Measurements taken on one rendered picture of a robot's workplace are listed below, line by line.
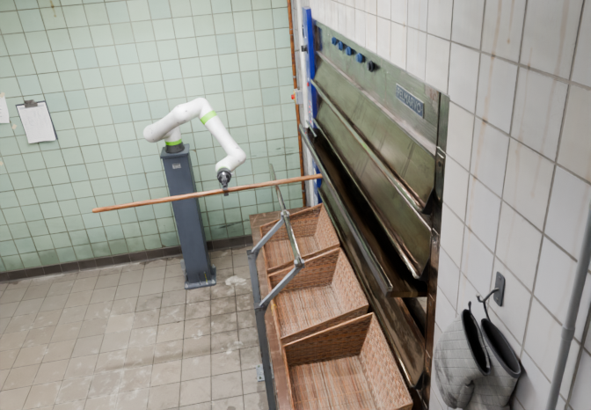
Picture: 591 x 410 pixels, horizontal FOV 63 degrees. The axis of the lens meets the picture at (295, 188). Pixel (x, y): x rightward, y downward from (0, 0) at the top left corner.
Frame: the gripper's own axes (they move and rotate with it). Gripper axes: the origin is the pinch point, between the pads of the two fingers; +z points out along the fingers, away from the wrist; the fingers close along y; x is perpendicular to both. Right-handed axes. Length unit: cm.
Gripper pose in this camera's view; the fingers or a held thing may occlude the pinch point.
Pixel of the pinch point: (225, 190)
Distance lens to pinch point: 301.3
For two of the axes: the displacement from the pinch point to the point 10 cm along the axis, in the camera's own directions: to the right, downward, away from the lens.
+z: 1.7, 4.2, -8.9
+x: -9.8, 1.4, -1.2
